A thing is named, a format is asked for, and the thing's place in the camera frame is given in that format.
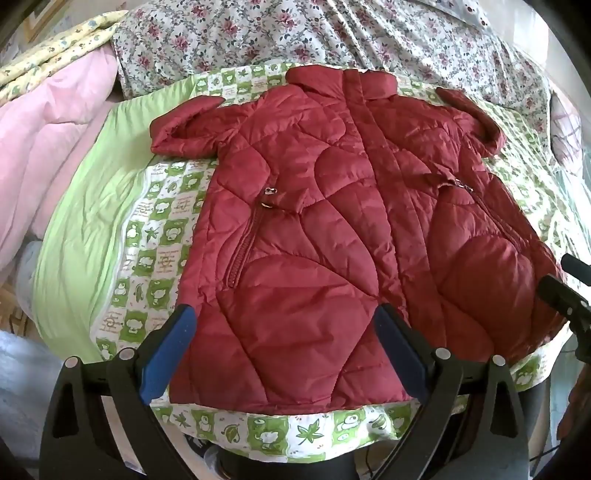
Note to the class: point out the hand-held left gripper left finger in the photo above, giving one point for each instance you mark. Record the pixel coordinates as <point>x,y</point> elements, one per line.
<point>170,353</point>

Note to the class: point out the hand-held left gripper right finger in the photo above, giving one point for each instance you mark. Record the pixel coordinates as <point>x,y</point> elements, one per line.
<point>398,353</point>

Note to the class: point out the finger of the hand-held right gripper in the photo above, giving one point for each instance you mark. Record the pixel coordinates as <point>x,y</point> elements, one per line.
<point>575,265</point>
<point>561,295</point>

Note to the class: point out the red quilted jacket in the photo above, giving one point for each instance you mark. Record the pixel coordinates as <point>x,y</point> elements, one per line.
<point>323,230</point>

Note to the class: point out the green patterned blanket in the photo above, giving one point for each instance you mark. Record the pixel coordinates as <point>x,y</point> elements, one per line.
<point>157,230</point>

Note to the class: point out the pink patterned pillow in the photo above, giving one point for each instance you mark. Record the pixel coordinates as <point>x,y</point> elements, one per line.
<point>569,124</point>

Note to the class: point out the pink blanket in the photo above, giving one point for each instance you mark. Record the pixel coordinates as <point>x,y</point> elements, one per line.
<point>46,147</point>

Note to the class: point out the floral bed quilt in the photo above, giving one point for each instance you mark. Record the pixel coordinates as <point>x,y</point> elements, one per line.
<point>231,37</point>

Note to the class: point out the yellow floral cloth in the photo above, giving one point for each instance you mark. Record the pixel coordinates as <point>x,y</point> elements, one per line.
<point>55,50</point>

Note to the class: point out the wooden picture frame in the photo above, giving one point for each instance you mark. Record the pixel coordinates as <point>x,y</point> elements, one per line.
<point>39,21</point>

